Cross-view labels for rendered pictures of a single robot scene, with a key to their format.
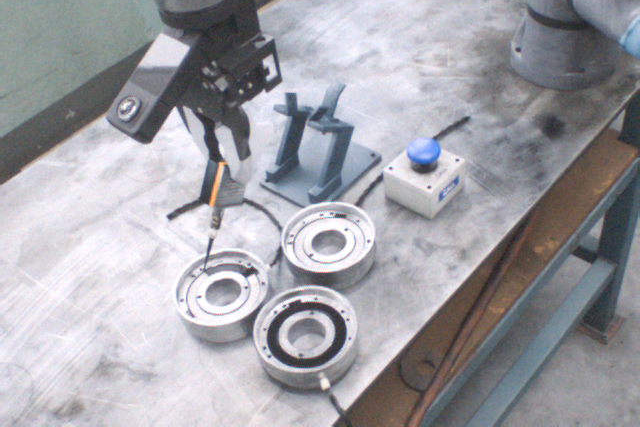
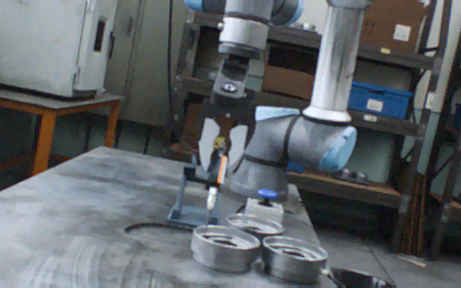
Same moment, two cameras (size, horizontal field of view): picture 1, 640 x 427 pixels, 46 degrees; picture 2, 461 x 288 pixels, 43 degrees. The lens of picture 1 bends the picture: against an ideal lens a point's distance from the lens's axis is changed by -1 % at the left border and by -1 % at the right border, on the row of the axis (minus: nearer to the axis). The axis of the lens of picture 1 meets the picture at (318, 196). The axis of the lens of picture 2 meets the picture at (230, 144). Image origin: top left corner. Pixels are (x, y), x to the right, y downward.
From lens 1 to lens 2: 0.88 m
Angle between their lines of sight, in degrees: 56
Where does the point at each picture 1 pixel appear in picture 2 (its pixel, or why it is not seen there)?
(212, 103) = (244, 106)
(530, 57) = (255, 184)
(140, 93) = (231, 82)
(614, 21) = (320, 146)
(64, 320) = (115, 269)
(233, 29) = not seen: hidden behind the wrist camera
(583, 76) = (282, 194)
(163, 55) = (233, 70)
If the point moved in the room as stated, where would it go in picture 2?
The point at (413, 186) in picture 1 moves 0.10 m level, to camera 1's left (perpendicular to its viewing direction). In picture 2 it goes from (270, 210) to (237, 213)
